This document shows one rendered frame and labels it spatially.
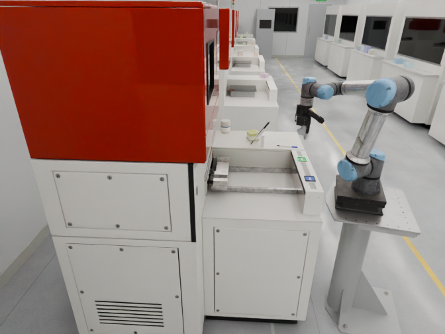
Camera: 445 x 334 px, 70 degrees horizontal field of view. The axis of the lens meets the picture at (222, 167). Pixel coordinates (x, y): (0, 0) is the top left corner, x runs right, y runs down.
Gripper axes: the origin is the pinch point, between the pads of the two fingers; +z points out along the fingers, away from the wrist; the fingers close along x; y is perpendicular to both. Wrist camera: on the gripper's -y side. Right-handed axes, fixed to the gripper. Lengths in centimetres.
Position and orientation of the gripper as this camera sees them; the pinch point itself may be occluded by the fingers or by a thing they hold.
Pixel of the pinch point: (305, 137)
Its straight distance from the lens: 199.9
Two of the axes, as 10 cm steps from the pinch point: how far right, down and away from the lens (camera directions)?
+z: -0.1, 9.0, 4.4
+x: -0.6, 4.4, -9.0
